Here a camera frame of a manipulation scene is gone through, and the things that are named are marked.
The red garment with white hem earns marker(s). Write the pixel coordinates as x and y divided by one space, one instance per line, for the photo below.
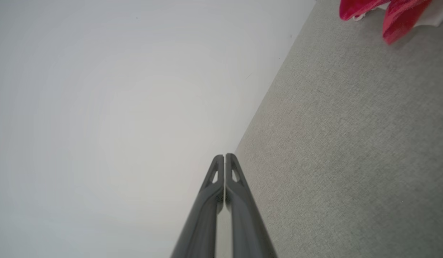
400 18

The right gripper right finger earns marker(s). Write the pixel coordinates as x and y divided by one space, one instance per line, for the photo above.
246 222

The grey fabric sofa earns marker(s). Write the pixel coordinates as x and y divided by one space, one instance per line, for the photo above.
350 143

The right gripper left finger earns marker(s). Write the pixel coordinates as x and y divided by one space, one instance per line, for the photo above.
207 222

